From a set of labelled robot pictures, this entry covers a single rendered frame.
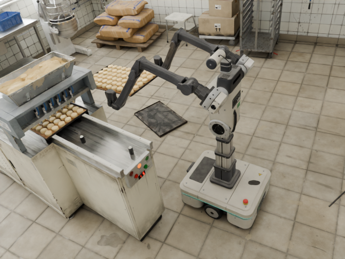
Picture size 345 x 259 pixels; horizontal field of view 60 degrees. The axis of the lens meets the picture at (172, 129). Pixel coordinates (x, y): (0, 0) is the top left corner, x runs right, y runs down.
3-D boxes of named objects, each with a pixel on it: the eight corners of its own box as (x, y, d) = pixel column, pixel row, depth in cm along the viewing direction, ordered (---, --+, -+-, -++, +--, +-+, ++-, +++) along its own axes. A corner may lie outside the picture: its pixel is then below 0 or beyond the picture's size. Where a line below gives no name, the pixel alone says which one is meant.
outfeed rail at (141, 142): (2, 85, 307) (-2, 79, 303) (4, 83, 309) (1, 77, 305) (151, 150, 204) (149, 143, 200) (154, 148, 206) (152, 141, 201)
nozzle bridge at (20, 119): (6, 143, 230) (-17, 107, 208) (78, 96, 272) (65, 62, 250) (30, 158, 213) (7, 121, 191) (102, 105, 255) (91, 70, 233)
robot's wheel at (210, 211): (216, 216, 259) (213, 221, 256) (203, 203, 258) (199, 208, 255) (227, 212, 246) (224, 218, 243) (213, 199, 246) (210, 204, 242)
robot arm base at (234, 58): (230, 71, 209) (239, 59, 199) (221, 65, 209) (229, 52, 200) (235, 66, 214) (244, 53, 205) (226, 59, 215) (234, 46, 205)
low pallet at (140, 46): (92, 47, 568) (91, 41, 561) (115, 30, 622) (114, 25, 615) (147, 53, 521) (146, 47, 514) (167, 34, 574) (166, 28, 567)
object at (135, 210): (85, 208, 278) (48, 136, 221) (111, 184, 298) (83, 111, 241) (141, 246, 242) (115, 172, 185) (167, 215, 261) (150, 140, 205)
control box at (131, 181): (127, 186, 201) (122, 172, 192) (149, 164, 214) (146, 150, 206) (131, 188, 199) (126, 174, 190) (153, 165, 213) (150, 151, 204)
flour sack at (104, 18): (112, 28, 527) (110, 18, 516) (94, 26, 545) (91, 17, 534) (134, 13, 574) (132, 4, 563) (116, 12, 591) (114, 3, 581)
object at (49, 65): (-7, 94, 208) (-11, 86, 204) (56, 60, 239) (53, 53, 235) (14, 104, 195) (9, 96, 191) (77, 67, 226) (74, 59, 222)
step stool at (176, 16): (200, 36, 548) (198, 11, 519) (187, 46, 522) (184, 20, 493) (180, 33, 570) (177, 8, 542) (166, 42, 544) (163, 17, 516)
